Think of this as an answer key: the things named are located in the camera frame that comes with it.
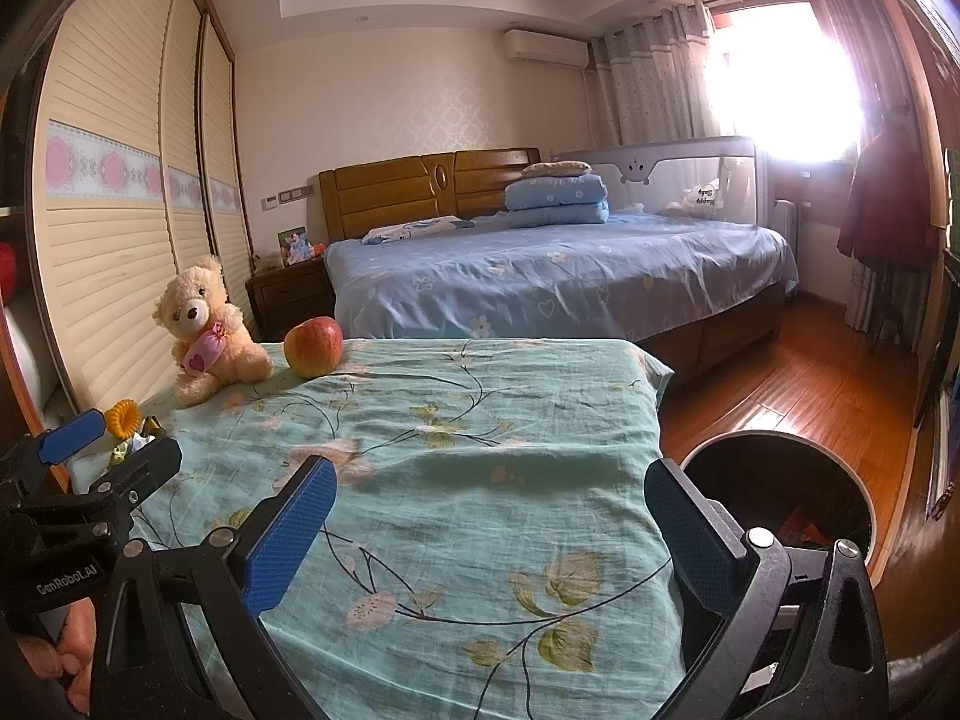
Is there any white radiator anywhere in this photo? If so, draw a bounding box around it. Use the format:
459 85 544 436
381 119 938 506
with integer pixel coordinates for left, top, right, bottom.
772 199 803 245

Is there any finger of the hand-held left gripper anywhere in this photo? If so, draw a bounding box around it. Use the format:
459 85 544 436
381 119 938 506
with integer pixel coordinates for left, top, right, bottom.
71 435 183 518
0 409 106 492

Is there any folded blue quilt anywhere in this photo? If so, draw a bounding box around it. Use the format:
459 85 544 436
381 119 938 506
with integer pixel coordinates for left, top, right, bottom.
504 174 610 226

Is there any red yellow apple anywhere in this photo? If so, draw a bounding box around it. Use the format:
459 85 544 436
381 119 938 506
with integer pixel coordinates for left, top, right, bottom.
283 316 344 379

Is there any white wall air conditioner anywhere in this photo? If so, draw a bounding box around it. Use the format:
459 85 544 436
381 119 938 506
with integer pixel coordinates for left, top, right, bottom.
502 28 591 67

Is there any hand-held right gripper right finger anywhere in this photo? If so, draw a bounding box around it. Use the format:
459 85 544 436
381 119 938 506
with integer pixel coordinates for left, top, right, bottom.
643 457 890 720

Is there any person's left hand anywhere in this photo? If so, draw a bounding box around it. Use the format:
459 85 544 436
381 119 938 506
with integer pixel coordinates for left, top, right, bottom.
13 598 100 700

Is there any green floral bed sheet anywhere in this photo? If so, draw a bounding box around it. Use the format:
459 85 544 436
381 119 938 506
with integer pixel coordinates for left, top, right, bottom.
67 337 687 720

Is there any wall switch panel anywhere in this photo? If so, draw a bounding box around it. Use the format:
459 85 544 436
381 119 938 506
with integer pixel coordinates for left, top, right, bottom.
259 184 316 209

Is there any white round trash bin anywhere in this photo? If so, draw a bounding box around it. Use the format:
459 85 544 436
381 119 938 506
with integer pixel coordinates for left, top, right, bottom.
679 431 878 586

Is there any red hanging coat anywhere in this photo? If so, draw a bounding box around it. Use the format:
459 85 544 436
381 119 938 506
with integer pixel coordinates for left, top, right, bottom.
836 131 938 271

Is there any bed with blue sheet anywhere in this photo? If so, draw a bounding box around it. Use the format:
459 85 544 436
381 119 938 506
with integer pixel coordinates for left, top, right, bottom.
322 210 800 383

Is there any grey dotted curtain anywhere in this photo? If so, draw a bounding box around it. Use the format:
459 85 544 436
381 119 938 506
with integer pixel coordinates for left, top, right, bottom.
814 0 912 331
589 0 717 147

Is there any shiny foil candy wrapper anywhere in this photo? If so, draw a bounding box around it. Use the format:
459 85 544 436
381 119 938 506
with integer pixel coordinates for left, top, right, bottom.
111 420 167 470

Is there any wooden headboard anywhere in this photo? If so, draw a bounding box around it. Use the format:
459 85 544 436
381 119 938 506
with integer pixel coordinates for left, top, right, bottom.
319 148 542 245

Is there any white cloth bundle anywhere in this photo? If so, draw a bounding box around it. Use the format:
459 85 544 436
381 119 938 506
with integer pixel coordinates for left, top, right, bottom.
0 300 57 406

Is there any grey mesh bed guard rail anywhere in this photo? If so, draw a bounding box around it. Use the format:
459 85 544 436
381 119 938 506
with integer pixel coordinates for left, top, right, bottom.
551 135 766 227

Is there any flat blue white pillow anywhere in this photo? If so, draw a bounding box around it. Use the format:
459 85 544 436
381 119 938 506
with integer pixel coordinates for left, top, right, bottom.
361 216 475 245

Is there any cream teddy bear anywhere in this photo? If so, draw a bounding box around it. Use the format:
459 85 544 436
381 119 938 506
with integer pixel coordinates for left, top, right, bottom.
154 255 275 407

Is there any cream louvered wardrobe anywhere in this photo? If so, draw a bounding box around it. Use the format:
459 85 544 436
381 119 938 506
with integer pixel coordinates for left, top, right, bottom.
0 0 256 436

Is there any small orange foam fruit net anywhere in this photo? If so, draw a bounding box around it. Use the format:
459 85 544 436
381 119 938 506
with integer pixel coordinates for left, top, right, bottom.
103 399 143 436

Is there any wooden nightstand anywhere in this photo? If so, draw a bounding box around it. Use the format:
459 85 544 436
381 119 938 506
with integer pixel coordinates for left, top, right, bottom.
246 255 336 342

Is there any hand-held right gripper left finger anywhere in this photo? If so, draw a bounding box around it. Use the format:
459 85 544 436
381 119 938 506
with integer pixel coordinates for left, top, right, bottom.
94 456 337 720

